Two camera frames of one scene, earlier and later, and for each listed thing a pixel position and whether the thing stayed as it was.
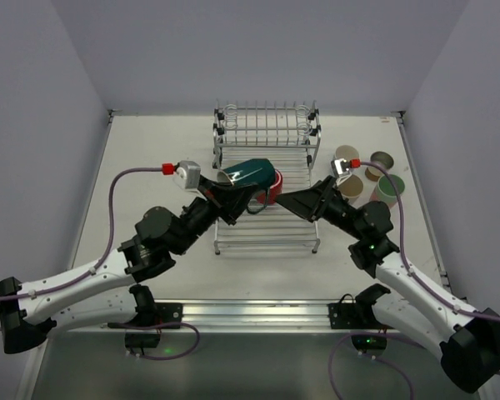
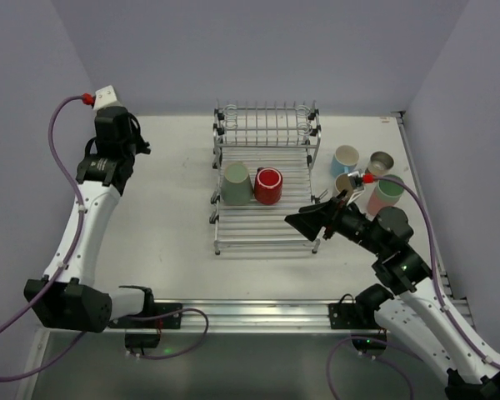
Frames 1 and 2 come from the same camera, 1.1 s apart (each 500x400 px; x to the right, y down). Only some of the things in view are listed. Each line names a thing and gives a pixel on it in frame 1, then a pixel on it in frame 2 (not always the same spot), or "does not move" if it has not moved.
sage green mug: [222, 178] to [237, 189]
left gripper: [220, 201] to [137, 144]
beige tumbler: [351, 188] does not move
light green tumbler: [386, 190] does not move
